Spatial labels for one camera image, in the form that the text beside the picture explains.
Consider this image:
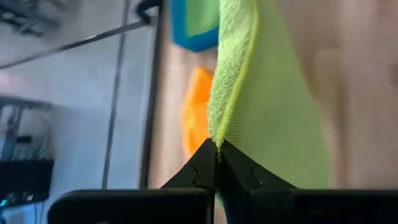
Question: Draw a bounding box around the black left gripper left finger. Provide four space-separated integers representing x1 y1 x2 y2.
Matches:
48 138 218 224

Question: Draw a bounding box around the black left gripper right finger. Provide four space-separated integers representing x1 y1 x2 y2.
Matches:
218 139 398 224

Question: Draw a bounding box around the orange microfiber towel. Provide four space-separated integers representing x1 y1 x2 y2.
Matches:
181 66 215 159

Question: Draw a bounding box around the blue plastic bin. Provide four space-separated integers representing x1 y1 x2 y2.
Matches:
170 0 220 53

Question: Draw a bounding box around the black equipment box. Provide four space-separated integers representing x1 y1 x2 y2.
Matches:
0 157 55 207

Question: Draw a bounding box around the black table clamp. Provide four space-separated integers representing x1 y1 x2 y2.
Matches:
135 0 163 25

